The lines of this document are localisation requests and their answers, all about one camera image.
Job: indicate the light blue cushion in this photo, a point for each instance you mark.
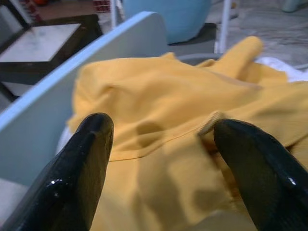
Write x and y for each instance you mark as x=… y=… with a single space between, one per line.
x=168 y=19

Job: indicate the dark wooden chair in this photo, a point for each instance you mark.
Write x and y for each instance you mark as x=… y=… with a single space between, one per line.
x=43 y=45

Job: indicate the light blue child chair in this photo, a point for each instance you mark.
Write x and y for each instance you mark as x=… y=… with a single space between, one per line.
x=43 y=120

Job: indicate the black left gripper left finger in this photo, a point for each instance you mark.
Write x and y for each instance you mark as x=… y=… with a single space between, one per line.
x=72 y=173

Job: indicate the white garment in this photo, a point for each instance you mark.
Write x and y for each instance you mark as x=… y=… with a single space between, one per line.
x=276 y=66

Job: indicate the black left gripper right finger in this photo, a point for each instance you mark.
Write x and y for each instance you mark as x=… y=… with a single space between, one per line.
x=264 y=178

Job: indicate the grey folding chair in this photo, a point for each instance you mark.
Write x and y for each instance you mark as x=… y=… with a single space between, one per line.
x=226 y=24

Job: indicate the yellow garment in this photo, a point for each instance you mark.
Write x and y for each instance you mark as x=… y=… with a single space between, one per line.
x=156 y=101

